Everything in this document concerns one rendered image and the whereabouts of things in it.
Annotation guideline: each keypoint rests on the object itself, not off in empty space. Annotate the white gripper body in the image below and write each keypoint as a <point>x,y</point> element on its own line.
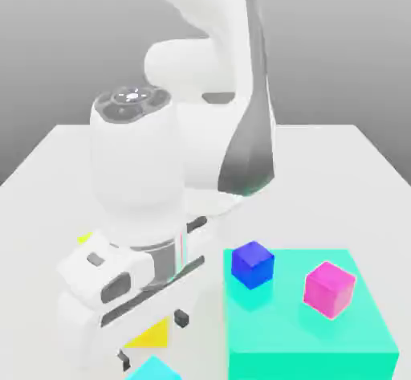
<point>80,331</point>

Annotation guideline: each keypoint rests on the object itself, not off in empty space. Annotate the small yellow cube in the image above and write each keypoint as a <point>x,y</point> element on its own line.
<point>152,336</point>

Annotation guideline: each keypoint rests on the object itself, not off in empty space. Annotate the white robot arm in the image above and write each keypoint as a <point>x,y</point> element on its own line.
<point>138,168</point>

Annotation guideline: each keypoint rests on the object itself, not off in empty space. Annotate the small blue cube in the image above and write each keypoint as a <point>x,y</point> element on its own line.
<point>252,266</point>

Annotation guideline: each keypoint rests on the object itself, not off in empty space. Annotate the small magenta cube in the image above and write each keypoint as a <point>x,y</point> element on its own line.
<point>329,290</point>

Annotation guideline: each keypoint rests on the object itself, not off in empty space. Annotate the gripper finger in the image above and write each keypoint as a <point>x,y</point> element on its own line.
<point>181,319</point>
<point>124,361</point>

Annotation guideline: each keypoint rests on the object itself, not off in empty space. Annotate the large teal box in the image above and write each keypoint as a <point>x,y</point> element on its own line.
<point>308,341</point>

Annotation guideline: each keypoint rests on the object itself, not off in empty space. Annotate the small lime cube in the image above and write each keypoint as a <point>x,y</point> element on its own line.
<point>85,237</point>

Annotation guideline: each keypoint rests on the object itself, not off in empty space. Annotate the small cyan cube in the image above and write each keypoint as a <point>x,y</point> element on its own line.
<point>152,370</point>

